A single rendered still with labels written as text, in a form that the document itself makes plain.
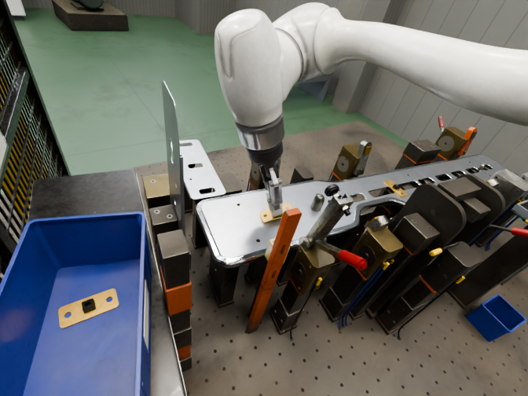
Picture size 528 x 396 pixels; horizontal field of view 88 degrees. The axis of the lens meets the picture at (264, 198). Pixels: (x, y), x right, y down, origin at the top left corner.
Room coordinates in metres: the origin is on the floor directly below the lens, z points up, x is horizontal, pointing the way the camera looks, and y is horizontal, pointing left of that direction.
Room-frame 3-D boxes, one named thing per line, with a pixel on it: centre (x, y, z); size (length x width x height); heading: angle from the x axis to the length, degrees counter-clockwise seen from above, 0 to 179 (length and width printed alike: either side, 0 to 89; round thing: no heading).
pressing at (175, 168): (0.39, 0.17, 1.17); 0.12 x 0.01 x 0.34; 35
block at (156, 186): (0.48, 0.25, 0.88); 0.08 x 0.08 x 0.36; 35
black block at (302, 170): (0.79, -0.11, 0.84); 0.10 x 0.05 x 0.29; 35
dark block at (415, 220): (0.49, -0.37, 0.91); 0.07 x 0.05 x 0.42; 35
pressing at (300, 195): (0.81, -0.44, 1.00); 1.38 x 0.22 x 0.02; 125
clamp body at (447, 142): (1.30, -0.80, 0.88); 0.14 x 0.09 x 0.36; 35
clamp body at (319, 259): (0.38, -0.15, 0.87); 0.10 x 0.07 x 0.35; 35
